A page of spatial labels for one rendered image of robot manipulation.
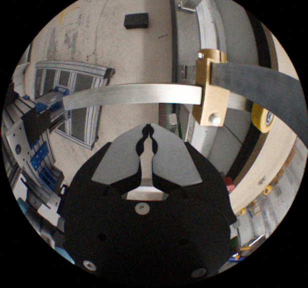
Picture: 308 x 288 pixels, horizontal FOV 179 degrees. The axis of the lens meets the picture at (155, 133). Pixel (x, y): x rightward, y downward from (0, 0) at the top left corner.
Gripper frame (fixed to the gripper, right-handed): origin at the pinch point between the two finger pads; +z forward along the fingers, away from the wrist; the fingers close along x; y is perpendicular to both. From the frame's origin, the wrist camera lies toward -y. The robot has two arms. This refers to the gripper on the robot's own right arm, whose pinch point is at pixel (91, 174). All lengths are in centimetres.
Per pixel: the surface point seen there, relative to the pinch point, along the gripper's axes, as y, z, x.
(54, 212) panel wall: 216, -25, 185
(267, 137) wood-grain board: -48, -7, -19
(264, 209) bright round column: -355, -48, 228
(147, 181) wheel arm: -19.3, -1.6, -1.5
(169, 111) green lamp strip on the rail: -25.8, 12.5, -16.4
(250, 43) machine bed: -51, 5, -46
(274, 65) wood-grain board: -48, -6, -38
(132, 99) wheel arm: -17.8, -2.8, -24.1
